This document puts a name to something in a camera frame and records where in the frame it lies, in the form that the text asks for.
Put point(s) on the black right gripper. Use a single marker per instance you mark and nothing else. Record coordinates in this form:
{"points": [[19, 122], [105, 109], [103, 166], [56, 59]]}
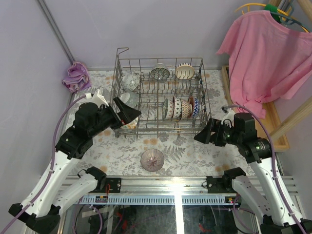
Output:
{"points": [[204, 136]]}

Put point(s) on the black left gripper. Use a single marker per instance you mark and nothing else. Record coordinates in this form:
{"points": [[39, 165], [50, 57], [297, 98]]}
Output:
{"points": [[116, 117]]}

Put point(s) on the yellow floral bowl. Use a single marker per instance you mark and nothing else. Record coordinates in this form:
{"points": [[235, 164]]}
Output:
{"points": [[131, 125]]}

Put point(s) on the blue zigzag bowl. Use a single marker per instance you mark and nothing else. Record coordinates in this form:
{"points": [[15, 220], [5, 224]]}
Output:
{"points": [[196, 107]]}

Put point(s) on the red diamond patterned bowl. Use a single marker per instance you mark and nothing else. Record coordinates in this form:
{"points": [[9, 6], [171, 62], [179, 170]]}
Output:
{"points": [[191, 100]]}

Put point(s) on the green diamond patterned bowl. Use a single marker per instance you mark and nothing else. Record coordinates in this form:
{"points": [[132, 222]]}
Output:
{"points": [[165, 109]]}

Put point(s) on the white bowl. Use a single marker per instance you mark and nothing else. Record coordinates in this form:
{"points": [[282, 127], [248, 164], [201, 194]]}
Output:
{"points": [[170, 112], [177, 108]]}

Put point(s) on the purple striped bowl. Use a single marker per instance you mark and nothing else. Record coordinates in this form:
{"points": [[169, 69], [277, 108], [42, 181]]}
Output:
{"points": [[152, 160]]}

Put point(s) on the black patterned bowl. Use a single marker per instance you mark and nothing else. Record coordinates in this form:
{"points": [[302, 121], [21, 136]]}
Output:
{"points": [[160, 72]]}

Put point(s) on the cream bowl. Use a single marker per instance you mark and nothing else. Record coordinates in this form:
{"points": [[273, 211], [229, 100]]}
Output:
{"points": [[184, 71]]}

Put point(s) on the grey dotted bowl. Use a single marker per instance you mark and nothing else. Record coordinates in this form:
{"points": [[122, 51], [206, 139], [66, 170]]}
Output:
{"points": [[131, 99]]}

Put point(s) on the brown lattice patterned bowl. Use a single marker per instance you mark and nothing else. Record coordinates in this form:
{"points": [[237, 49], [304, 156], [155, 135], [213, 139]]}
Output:
{"points": [[186, 109]]}

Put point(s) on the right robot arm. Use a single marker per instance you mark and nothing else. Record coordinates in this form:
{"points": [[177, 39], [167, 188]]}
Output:
{"points": [[274, 208]]}

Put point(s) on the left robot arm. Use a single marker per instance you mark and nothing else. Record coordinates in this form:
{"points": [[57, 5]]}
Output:
{"points": [[42, 209]]}

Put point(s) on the floral table mat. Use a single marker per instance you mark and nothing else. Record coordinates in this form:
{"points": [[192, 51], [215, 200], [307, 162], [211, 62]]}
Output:
{"points": [[119, 155]]}

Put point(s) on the purple crumpled cloth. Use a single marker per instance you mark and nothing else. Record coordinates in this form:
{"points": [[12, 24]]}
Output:
{"points": [[77, 78]]}

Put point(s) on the pink t-shirt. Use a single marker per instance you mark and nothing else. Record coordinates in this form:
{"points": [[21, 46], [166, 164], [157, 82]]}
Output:
{"points": [[267, 61]]}

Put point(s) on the yellow clothes hanger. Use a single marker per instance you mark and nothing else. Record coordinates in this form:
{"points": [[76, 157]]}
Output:
{"points": [[287, 9]]}

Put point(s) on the teal clothes hanger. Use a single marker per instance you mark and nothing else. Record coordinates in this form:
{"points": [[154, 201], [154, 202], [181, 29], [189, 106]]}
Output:
{"points": [[283, 19]]}

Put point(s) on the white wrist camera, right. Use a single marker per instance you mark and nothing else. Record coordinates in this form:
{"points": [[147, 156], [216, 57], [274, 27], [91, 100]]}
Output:
{"points": [[228, 119]]}

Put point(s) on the white wrist camera,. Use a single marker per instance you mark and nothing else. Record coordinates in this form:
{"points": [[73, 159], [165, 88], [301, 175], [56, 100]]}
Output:
{"points": [[228, 119], [97, 98]]}

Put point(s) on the white wrist camera, left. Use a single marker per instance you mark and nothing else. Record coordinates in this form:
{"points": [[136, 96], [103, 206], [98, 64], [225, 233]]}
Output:
{"points": [[97, 98]]}

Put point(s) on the grey wire dish rack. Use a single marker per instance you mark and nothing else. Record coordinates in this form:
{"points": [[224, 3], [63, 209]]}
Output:
{"points": [[152, 94]]}

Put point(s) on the wooden tray frame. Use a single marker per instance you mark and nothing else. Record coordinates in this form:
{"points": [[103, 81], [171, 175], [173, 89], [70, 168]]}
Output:
{"points": [[271, 121]]}

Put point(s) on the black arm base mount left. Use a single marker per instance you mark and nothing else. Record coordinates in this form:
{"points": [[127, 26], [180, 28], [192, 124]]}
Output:
{"points": [[113, 185]]}

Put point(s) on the aluminium frame rail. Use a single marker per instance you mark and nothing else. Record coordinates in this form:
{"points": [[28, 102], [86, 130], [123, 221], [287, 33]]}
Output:
{"points": [[161, 185]]}

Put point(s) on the slotted cable duct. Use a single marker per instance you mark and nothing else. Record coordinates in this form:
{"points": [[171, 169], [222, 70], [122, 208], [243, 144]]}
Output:
{"points": [[218, 200]]}

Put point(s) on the corner aluminium post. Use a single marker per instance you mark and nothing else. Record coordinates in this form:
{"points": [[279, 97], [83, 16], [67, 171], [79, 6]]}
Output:
{"points": [[55, 29]]}

